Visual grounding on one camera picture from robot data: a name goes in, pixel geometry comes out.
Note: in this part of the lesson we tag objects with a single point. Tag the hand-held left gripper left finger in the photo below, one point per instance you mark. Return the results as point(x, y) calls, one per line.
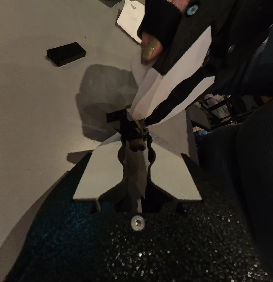
point(101, 174)

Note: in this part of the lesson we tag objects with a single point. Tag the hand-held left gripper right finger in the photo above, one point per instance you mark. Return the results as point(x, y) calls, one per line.
point(174, 176)

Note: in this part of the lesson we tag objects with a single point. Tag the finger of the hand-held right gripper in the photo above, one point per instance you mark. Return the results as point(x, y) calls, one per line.
point(167, 83)
point(189, 97)

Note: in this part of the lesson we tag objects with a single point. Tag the long black brick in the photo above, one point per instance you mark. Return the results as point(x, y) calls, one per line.
point(65, 54)
point(115, 115)

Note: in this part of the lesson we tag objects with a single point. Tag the person's right forearm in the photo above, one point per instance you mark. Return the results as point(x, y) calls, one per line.
point(255, 72)

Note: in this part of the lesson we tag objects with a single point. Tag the grey desk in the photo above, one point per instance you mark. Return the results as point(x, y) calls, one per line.
point(39, 99)

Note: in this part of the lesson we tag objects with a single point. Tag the person's right hand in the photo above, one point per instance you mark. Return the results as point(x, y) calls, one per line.
point(150, 49)

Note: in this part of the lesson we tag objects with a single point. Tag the flat white printed paper bag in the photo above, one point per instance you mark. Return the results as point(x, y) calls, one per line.
point(131, 19)

